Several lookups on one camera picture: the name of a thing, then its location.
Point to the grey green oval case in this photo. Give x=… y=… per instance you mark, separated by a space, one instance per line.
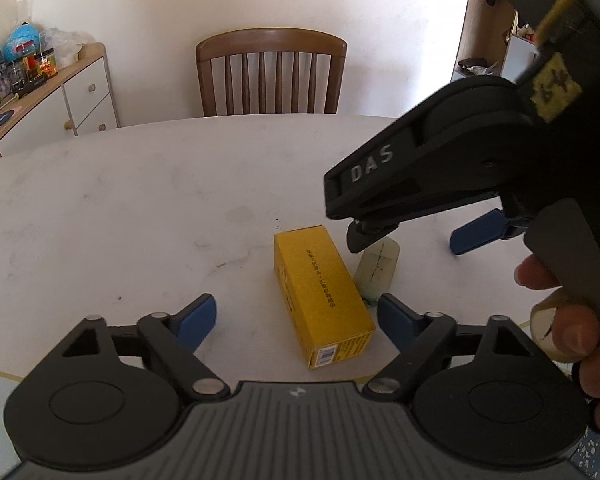
x=375 y=272

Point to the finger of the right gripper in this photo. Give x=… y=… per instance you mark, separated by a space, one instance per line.
x=486 y=229
x=362 y=234

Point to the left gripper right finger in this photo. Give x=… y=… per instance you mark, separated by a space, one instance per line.
x=423 y=342

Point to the person right hand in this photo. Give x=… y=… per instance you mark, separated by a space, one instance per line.
x=575 y=330

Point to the white wall cabinet unit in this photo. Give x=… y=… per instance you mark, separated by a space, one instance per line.
x=491 y=38

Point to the far wooden chair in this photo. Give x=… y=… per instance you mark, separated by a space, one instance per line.
x=265 y=68

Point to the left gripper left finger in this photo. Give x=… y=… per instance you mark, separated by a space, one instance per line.
x=171 y=341

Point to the blue speckled round mat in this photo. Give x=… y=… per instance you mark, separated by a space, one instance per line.
x=586 y=457

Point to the yellow small carton box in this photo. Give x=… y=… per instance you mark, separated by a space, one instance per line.
x=329 y=316

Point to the white drawer sideboard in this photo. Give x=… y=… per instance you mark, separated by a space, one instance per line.
x=77 y=101

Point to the blue globe toy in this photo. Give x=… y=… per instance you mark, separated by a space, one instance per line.
x=24 y=40

